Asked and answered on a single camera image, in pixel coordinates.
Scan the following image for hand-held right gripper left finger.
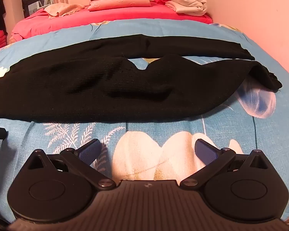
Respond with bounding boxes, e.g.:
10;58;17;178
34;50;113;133
22;138;116;189

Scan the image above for pink bed sheet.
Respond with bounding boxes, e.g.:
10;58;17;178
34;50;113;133
11;1;213;41

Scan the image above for folded cream cloth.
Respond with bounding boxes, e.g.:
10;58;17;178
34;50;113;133
165;0;208;16

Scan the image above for black knit pants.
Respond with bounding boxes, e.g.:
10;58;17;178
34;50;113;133
0;34;283;123

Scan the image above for blue floral blanket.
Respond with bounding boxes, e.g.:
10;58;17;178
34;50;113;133
0;18;289;224

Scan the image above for beige towel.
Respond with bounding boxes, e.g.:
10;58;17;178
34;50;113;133
44;3;85;18

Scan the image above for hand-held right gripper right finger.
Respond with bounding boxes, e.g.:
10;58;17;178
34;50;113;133
179;138;269;189

